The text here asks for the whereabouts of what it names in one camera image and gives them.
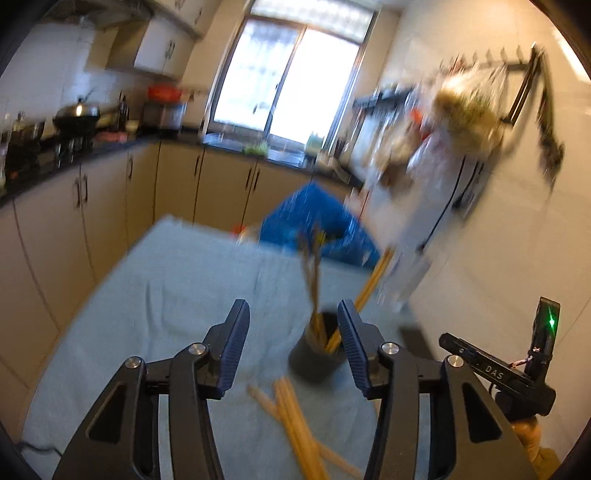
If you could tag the clear glass pitcher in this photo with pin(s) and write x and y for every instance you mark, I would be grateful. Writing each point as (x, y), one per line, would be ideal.
(406, 281)

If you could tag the green cloth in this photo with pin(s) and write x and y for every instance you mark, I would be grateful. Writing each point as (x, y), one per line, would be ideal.
(256, 149)

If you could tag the black kitchen countertop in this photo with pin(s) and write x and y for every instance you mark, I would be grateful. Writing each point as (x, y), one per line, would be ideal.
(106, 147)

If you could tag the kitchen window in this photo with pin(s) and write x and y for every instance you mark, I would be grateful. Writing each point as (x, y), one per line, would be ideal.
(286, 78)

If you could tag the person's right forearm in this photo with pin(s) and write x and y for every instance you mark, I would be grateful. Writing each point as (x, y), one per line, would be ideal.
(531, 443)

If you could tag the dark brown chopstick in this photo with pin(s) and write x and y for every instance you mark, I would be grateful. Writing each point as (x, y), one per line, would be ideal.
(317, 295)
(308, 277)

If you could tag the range hood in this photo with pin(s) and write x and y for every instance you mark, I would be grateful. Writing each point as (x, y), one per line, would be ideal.
(92, 16)

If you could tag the black wok with lid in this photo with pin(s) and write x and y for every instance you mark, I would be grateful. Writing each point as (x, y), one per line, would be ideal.
(76, 115)

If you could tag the dark jug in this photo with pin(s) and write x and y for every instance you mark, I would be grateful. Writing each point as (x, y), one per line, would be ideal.
(123, 113)

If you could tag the wall power socket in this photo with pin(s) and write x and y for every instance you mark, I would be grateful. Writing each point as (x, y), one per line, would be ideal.
(471, 189)

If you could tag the beige kitchen base cabinets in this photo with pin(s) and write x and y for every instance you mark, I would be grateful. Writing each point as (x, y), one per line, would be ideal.
(106, 207)

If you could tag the black gas stove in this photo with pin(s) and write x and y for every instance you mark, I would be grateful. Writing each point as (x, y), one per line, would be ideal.
(51, 150)

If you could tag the red plastic basin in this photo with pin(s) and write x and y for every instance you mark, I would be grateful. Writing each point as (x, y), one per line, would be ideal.
(164, 92)

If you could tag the blue plastic bag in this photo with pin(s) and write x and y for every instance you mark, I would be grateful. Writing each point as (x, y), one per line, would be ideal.
(314, 212)

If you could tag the clear hanging plastic bag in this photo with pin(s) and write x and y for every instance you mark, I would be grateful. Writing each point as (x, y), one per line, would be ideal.
(434, 184)

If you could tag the plastic bag of yellow food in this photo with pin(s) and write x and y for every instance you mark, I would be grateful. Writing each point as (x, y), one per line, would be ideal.
(471, 115)

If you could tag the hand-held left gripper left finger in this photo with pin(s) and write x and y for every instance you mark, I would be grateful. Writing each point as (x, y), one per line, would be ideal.
(233, 346)

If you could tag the stainless steel pot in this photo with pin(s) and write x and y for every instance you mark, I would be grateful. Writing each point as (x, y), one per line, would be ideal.
(27, 131)

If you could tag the dark hanging object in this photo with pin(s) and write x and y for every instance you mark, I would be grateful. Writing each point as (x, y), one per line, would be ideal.
(551, 138)

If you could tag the light wooden chopstick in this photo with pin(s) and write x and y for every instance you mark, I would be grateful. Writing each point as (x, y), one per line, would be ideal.
(369, 284)
(377, 277)
(295, 424)
(265, 401)

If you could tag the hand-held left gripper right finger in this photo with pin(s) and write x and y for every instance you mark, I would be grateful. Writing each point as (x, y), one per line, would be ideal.
(353, 350)

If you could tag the silver rice cooker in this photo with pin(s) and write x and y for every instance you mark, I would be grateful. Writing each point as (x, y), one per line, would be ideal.
(164, 115)

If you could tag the light blue tablecloth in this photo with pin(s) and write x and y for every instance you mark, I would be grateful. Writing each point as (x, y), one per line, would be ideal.
(161, 286)

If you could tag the dark grey utensil holder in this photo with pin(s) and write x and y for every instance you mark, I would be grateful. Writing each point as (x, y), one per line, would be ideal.
(309, 360)

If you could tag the beige wall cabinet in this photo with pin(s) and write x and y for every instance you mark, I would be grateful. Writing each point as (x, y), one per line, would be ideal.
(164, 46)

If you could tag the black wall rack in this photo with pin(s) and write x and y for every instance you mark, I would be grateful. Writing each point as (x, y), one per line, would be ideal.
(383, 98)

